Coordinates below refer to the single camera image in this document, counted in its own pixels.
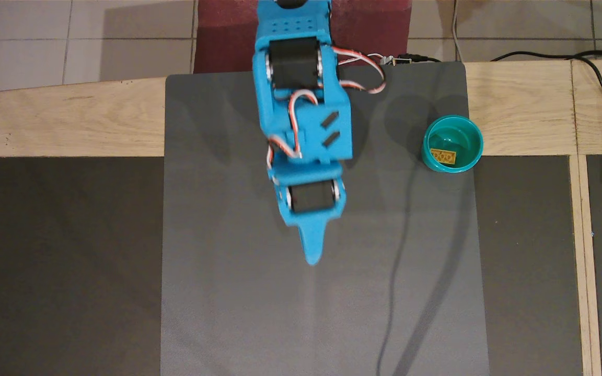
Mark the white red wrist servo cable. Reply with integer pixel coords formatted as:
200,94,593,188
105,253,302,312
286,90,319,159

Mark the dark grey table mat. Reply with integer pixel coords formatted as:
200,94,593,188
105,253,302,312
161,62,490,376

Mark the thin white floor cable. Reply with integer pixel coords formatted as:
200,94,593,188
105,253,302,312
451,0,463,62

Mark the white red side servo cable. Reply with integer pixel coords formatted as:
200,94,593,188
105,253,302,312
331,46,387,95

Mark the blue robot arm with base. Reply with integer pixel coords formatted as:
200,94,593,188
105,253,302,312
252,0,354,163

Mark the blue gripper, black servo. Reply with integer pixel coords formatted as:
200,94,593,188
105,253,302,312
271,161,346,266

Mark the black power cable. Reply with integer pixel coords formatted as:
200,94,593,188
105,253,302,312
491,50,602,376

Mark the cream lego brick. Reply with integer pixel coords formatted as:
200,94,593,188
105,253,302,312
431,149,458,167

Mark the black usb cable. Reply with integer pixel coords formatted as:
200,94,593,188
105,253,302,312
392,53,442,65

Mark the green plastic cup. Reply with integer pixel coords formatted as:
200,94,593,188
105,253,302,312
423,115,484,173

